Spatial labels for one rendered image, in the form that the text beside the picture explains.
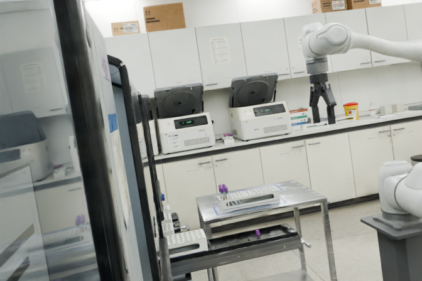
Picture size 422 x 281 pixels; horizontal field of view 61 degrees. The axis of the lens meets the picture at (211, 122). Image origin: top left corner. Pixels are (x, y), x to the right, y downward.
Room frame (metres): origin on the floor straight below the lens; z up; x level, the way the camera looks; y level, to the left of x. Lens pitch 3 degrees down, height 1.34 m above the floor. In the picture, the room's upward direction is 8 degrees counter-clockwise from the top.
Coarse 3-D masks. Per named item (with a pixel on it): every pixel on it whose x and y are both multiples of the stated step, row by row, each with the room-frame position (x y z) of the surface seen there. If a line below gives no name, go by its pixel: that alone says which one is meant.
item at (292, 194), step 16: (288, 192) 1.88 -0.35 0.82; (304, 192) 1.83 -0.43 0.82; (208, 208) 1.79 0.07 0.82; (256, 208) 1.68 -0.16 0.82; (272, 208) 1.65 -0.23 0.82; (288, 208) 1.66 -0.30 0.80; (208, 224) 1.62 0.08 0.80; (304, 256) 2.10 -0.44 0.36; (208, 272) 2.03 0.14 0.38; (288, 272) 2.09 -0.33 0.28; (304, 272) 2.06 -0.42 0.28
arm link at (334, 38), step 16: (320, 32) 1.33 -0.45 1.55; (336, 32) 1.29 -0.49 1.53; (352, 32) 1.36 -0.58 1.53; (320, 48) 1.35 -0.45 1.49; (336, 48) 1.31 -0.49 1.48; (352, 48) 1.38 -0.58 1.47; (368, 48) 1.40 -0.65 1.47; (384, 48) 1.45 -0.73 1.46; (400, 48) 1.50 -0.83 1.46; (416, 48) 1.50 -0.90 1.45
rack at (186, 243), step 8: (184, 232) 1.37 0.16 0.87; (192, 232) 1.37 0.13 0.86; (200, 232) 1.34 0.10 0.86; (168, 240) 1.31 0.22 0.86; (176, 240) 1.30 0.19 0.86; (184, 240) 1.29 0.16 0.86; (192, 240) 1.27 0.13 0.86; (200, 240) 1.28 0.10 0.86; (168, 248) 1.26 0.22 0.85; (176, 248) 1.36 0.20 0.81; (184, 248) 1.35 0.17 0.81; (192, 248) 1.34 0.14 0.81; (200, 248) 1.28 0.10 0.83; (176, 256) 1.26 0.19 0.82
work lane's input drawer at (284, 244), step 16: (208, 240) 1.37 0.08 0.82; (224, 240) 1.39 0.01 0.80; (240, 240) 1.36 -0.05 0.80; (256, 240) 1.30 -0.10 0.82; (272, 240) 1.31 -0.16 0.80; (288, 240) 1.31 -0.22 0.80; (304, 240) 1.39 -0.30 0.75; (192, 256) 1.27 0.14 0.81; (208, 256) 1.26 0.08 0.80; (224, 256) 1.27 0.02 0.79; (240, 256) 1.28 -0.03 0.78; (256, 256) 1.29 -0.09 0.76; (176, 272) 1.24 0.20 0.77
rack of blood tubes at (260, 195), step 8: (240, 192) 1.78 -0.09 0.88; (248, 192) 1.76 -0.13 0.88; (256, 192) 1.74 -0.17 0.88; (264, 192) 1.73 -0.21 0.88; (272, 192) 1.71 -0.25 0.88; (224, 200) 1.69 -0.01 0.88; (232, 200) 1.69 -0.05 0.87; (240, 200) 1.77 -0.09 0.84; (248, 200) 1.80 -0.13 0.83; (256, 200) 1.80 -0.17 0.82; (264, 200) 1.71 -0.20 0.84; (272, 200) 1.71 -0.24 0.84; (280, 200) 1.72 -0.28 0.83; (224, 208) 1.68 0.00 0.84; (240, 208) 1.69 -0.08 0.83
